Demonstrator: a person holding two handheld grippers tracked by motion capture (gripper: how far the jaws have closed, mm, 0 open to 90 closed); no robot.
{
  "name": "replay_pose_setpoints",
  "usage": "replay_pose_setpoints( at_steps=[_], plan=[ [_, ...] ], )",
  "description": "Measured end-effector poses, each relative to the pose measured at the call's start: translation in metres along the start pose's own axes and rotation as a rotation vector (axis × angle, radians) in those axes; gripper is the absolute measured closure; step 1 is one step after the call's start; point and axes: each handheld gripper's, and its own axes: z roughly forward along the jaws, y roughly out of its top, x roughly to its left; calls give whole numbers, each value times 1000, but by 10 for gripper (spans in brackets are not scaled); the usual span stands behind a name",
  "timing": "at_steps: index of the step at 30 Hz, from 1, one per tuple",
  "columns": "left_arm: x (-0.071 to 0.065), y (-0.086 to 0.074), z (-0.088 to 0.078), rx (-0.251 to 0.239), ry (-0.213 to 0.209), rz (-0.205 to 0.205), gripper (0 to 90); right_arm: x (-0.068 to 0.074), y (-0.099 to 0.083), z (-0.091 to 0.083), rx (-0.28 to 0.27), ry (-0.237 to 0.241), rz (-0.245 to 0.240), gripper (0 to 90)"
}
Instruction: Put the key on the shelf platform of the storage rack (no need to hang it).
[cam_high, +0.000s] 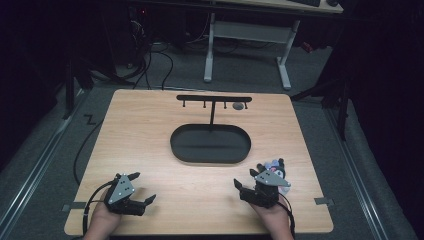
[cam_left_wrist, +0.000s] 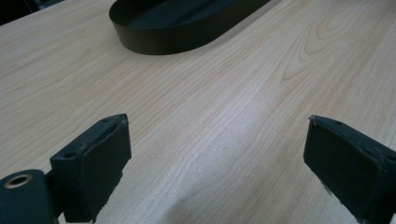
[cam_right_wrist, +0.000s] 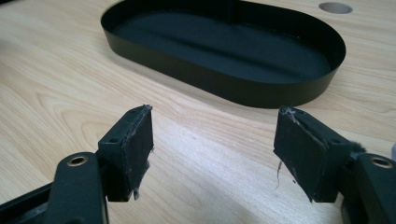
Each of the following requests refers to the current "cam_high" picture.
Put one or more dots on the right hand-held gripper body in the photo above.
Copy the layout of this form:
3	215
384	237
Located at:
266	190

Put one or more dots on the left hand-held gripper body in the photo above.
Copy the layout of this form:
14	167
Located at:
120	191

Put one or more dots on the person's right hand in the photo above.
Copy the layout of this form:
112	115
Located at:
275	220

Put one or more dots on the person's left hand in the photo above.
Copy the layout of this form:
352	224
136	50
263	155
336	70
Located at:
102	220

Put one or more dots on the grey tape strip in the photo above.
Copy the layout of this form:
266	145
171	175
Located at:
323	201
74	206

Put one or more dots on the black key rack with tray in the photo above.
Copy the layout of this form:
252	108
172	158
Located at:
210	145

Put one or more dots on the grey round table grommet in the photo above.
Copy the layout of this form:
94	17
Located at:
238	106

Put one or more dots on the black metal stand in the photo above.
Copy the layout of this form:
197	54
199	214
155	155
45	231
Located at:
69	90
341	110

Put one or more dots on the white-framed desk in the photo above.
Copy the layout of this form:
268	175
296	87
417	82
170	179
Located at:
250	31

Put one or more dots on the dark computer tower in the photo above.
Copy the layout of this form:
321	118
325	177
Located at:
140	26

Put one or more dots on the black keyboard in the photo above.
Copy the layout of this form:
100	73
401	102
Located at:
305	2

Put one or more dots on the black computer mouse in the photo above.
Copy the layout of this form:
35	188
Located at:
332	2

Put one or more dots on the metal floor rail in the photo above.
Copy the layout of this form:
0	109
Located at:
356	180
36	166

